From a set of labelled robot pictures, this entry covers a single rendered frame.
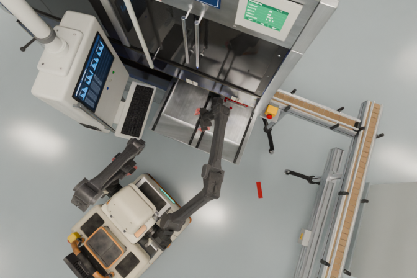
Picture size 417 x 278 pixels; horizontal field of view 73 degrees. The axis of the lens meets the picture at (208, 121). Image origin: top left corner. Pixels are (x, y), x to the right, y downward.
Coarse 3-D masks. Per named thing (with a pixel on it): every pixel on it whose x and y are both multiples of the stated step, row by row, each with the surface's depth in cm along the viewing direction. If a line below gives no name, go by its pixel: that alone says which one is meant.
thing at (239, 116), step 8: (224, 104) 208; (232, 104) 208; (232, 112) 206; (240, 112) 206; (248, 112) 206; (232, 120) 204; (240, 120) 205; (232, 128) 203; (240, 128) 203; (232, 136) 202; (240, 136) 202
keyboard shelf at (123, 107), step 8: (128, 96) 215; (152, 96) 216; (120, 104) 214; (128, 104) 214; (120, 112) 212; (120, 120) 210; (144, 120) 211; (120, 128) 209; (120, 136) 207; (128, 136) 207
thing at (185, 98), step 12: (180, 84) 211; (192, 84) 211; (180, 96) 208; (192, 96) 209; (204, 96) 209; (168, 108) 206; (180, 108) 206; (192, 108) 206; (180, 120) 202; (192, 120) 204
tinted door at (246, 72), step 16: (208, 32) 132; (224, 32) 127; (240, 32) 122; (208, 48) 146; (224, 48) 140; (240, 48) 134; (256, 48) 129; (272, 48) 124; (208, 64) 162; (224, 64) 155; (240, 64) 148; (256, 64) 142; (224, 80) 175; (240, 80) 166; (256, 80) 158
